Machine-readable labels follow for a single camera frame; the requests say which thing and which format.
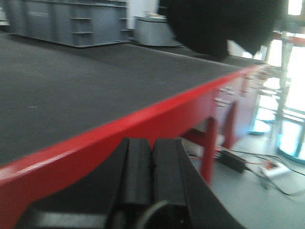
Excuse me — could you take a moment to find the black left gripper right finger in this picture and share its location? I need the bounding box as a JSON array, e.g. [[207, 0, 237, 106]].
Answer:
[[152, 138, 244, 229]]

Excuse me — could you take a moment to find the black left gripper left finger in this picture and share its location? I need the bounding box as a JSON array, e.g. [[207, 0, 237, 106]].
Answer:
[[16, 138, 152, 229]]

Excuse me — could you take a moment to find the black power adapter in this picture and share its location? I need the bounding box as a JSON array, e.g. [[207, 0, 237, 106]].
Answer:
[[217, 150, 247, 174]]

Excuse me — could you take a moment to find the white power strip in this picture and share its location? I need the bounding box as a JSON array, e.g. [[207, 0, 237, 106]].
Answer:
[[259, 163, 290, 178]]

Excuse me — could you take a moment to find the dark grey table mat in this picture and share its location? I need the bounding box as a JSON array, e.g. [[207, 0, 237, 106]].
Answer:
[[0, 33, 258, 165]]

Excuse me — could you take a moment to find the grey metal cabinet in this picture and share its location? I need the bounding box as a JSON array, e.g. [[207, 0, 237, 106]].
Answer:
[[3, 0, 129, 48]]

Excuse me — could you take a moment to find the red table frame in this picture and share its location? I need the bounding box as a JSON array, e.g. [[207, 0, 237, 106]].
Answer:
[[0, 65, 268, 229]]

